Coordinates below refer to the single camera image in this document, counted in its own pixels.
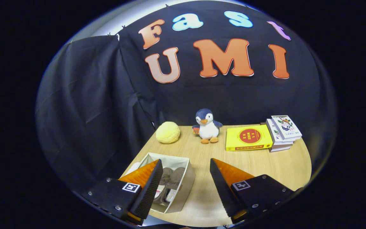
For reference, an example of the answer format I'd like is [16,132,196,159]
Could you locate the yellow bun plush toy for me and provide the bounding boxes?
[156,121,181,144]

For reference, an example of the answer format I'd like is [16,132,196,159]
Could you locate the cream fabric storage box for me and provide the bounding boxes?
[137,153,196,214]

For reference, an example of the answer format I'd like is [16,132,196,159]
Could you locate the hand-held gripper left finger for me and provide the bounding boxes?
[81,159,164,226]

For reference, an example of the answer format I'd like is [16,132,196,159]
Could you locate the blue white penguin plush toy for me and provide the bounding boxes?
[192,108,223,144]

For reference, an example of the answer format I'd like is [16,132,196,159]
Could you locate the yellow book with red circle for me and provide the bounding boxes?
[225,125,273,151]

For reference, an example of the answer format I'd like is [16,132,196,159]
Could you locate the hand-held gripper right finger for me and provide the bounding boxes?
[210,158,295,224]

